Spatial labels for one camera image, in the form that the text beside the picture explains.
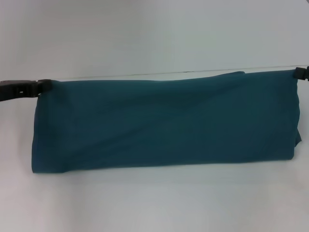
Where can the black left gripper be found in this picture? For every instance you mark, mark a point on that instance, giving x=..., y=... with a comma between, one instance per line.
x=7, y=91

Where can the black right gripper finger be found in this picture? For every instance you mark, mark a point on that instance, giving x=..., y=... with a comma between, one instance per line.
x=302, y=72

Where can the teal t-shirt with FREE print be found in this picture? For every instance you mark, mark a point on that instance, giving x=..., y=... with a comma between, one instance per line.
x=169, y=120

